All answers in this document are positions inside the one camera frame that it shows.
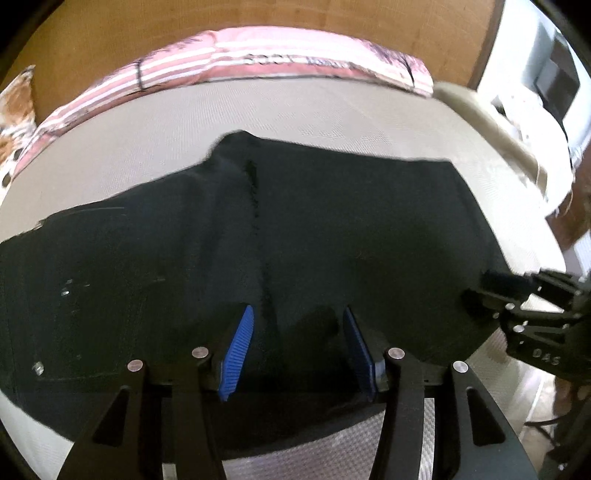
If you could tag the wooden headboard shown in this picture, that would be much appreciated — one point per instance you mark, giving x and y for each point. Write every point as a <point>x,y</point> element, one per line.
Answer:
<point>115,37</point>

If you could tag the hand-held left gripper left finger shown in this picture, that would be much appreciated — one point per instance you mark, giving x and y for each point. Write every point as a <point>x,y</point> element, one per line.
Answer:
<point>238,350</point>

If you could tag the white dotted quilt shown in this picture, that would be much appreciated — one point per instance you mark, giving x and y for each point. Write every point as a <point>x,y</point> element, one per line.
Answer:
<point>545,129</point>

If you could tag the floral brown white pillow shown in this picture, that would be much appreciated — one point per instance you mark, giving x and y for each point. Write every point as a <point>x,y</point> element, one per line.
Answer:
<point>18,106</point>

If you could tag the beige woven bed mat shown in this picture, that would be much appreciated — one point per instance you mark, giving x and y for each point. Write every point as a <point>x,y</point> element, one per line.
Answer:
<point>323,110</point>

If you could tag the black pants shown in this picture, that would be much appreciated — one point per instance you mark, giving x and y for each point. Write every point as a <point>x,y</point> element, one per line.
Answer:
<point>138,277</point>

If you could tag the beige satin blanket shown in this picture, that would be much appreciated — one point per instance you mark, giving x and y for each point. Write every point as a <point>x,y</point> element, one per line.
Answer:
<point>480,115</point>

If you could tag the pink striped pillow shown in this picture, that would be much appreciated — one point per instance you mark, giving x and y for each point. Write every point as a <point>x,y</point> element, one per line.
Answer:
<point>231,60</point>

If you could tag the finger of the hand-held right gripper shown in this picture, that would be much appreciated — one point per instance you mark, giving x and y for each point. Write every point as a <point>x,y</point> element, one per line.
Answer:
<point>531,344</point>
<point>503,280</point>

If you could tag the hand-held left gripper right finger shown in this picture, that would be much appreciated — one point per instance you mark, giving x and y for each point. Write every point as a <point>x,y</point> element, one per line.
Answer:
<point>360,355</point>

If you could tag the dark flat screen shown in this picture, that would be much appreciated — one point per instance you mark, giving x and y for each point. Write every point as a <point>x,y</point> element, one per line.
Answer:
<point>558,78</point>

